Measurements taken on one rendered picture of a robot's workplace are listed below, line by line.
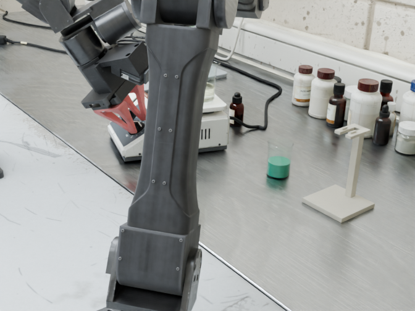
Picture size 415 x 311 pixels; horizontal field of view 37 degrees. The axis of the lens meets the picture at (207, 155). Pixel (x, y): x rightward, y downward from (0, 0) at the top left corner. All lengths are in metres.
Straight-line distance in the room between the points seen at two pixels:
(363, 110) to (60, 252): 0.66
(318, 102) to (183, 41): 0.78
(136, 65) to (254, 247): 0.33
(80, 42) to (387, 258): 0.56
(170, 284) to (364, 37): 0.98
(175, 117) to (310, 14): 1.03
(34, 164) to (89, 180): 0.12
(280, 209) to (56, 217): 0.34
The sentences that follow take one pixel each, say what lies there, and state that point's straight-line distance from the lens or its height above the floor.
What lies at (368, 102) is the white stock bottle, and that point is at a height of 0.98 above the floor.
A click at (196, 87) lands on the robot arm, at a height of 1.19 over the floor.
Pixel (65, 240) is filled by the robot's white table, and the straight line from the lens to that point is 0.90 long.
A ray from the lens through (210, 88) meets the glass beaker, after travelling 1.13.
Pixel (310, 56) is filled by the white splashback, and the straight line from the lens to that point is 1.53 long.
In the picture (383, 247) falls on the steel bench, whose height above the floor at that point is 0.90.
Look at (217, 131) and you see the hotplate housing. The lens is 1.13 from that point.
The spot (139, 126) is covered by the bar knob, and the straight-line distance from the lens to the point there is 1.11.
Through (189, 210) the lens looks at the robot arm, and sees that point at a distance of 0.60.
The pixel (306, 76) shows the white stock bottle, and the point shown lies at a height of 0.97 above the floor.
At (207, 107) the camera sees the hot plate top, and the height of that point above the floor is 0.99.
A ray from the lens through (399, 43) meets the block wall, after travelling 1.42.
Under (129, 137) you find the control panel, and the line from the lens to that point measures 1.11.
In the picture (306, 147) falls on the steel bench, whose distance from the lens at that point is 1.20.
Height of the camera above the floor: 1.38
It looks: 25 degrees down
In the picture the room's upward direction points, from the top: 2 degrees clockwise
